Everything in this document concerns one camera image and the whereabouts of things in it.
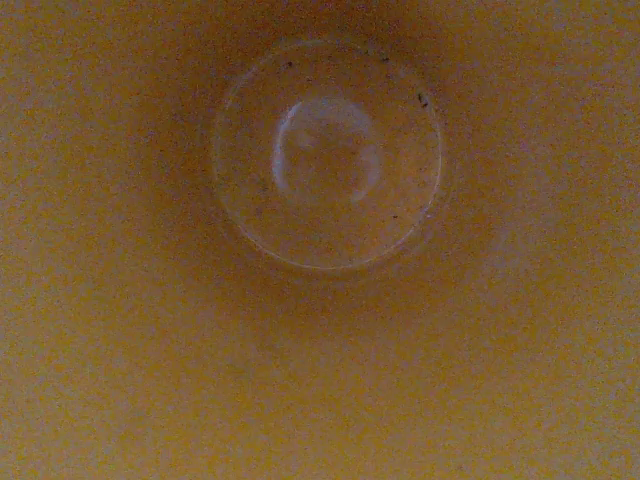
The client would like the plain yellow mug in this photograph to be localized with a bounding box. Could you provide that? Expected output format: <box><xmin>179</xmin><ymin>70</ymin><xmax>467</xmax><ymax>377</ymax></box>
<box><xmin>0</xmin><ymin>0</ymin><xmax>640</xmax><ymax>480</ymax></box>

